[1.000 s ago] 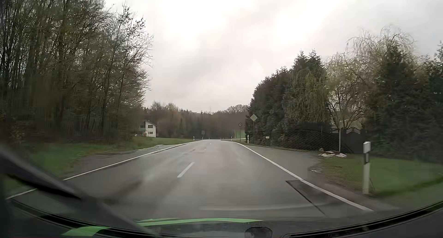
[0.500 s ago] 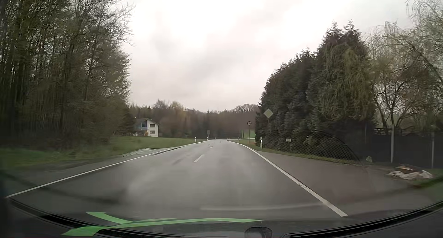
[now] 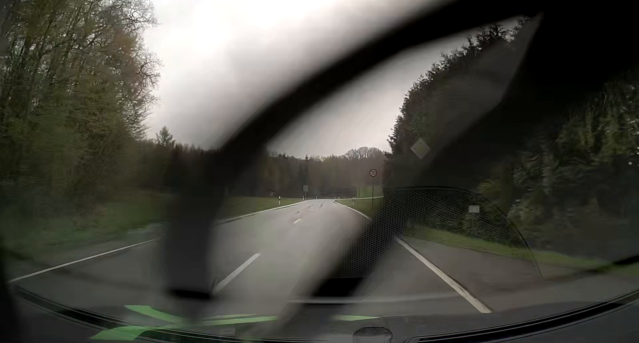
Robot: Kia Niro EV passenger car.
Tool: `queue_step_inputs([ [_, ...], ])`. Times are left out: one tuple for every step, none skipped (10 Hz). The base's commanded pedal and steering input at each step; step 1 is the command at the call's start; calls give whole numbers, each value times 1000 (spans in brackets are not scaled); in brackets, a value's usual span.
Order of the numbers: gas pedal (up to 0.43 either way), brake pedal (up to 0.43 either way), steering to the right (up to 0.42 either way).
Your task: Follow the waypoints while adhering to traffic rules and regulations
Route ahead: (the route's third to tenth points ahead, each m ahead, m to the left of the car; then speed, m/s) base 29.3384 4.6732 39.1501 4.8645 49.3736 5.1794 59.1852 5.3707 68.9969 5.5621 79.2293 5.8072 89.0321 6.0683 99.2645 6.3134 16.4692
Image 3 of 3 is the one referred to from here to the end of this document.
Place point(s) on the distant wood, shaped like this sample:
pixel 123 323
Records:
pixel 324 176

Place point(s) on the round speed limit sign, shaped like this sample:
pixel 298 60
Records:
pixel 373 173

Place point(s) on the grey asphalt road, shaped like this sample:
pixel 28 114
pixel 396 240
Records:
pixel 304 243

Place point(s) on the black windscreen wiper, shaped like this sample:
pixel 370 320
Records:
pixel 199 223
pixel 399 183

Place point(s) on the yellow diamond road sign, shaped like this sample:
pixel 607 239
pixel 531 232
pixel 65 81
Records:
pixel 420 148

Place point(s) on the small white sign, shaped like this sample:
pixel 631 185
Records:
pixel 474 209

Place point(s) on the road markings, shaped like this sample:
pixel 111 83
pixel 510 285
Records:
pixel 440 276

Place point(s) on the grass verge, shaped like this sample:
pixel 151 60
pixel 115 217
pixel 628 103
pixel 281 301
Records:
pixel 100 223
pixel 479 243

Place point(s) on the wood of dark conifers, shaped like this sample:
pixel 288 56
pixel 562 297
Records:
pixel 559 163

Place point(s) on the wood of bare trees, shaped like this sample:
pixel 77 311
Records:
pixel 65 93

